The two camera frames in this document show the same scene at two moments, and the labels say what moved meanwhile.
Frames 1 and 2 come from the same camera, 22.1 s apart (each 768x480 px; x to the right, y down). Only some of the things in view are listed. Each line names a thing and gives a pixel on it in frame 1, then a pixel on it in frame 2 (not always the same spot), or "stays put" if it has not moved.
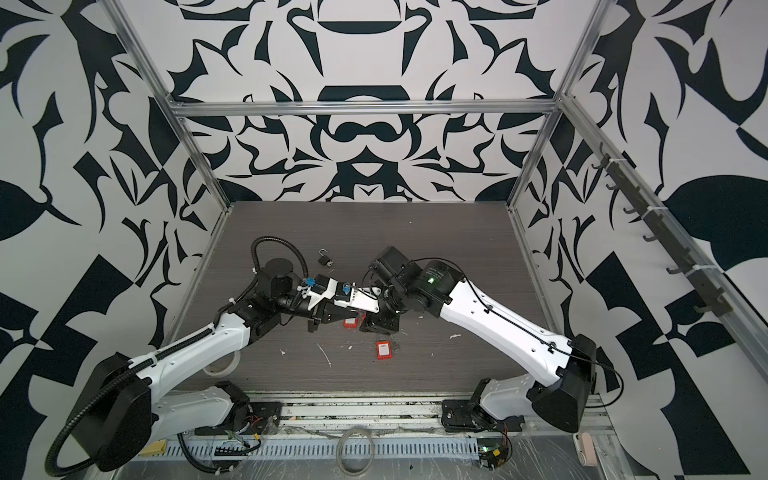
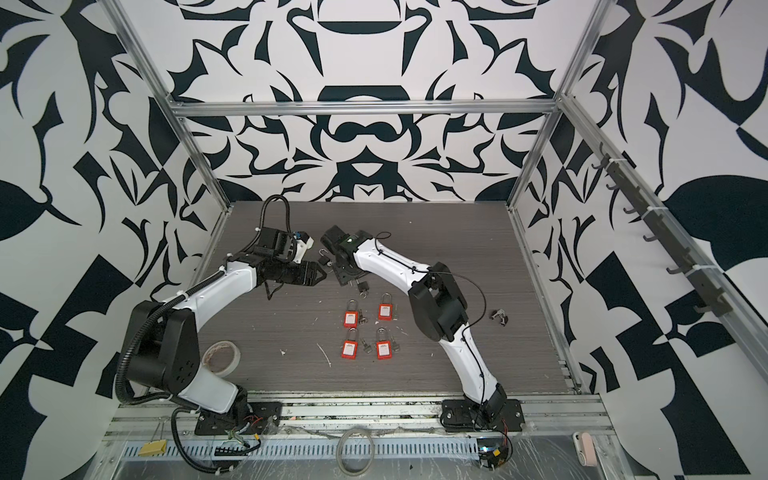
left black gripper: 330,313 -> 309,276
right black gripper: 377,322 -> 342,276
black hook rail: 709,295 stays put
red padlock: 355,320 -> 350,347
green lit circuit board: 492,452 stays put
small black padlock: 323,260 stays put
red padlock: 384,350 stays put
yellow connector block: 155,449 stays put
